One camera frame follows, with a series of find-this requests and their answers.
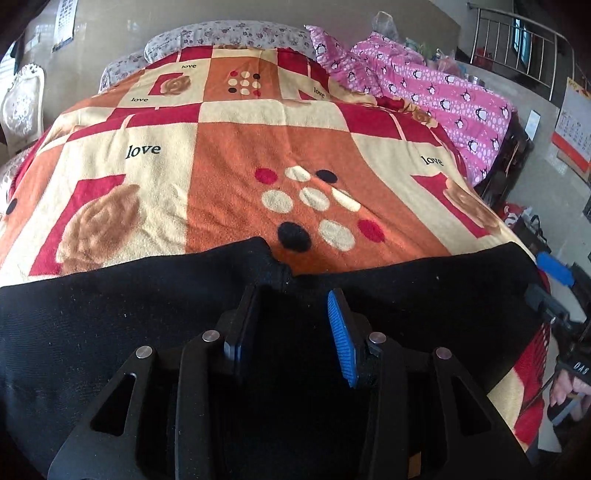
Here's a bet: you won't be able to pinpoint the small grey floral pillow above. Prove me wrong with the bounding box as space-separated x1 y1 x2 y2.
99 52 148 93

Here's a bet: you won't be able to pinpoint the pink penguin quilt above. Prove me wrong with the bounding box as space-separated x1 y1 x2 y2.
342 33 520 185

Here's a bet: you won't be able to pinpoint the hanging wall calendar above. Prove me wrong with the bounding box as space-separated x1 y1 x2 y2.
52 0 77 51

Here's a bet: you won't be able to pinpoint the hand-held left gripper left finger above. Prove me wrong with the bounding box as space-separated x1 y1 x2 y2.
47 285 264 480

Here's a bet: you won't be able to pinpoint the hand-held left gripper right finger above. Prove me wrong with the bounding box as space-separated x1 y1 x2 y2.
327 288 534 480

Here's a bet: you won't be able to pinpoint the red printed bag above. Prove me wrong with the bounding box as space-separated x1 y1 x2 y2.
501 202 532 229

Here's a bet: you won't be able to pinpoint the white ornate chair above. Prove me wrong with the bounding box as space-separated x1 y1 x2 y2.
0 62 46 153

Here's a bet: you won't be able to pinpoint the clear plastic bag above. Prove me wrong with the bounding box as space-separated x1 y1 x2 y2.
431 48 462 75
372 11 399 42

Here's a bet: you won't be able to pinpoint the metal stair railing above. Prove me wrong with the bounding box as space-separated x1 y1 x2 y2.
466 2 575 100

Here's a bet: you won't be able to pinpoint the person's right hand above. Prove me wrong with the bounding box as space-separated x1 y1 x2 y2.
549 369 591 409

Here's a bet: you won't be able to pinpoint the dark wooden bed frame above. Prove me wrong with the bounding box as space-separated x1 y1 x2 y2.
475 113 534 199

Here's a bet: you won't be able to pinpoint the red-edged wall calendar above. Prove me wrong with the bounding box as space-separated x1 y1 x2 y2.
551 76 591 183

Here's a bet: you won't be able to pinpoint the printed checkered blanket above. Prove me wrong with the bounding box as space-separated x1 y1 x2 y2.
0 46 552 457

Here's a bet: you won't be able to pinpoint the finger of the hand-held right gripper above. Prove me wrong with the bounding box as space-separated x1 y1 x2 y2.
525 282 571 326
536 251 575 288

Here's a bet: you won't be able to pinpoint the large grey floral pillow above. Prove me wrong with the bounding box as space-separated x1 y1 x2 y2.
144 22 317 63

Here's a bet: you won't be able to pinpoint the pink penguin pillow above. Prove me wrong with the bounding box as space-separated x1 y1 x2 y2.
307 25 358 88

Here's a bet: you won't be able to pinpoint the black pants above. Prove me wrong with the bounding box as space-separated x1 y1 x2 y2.
0 236 550 480

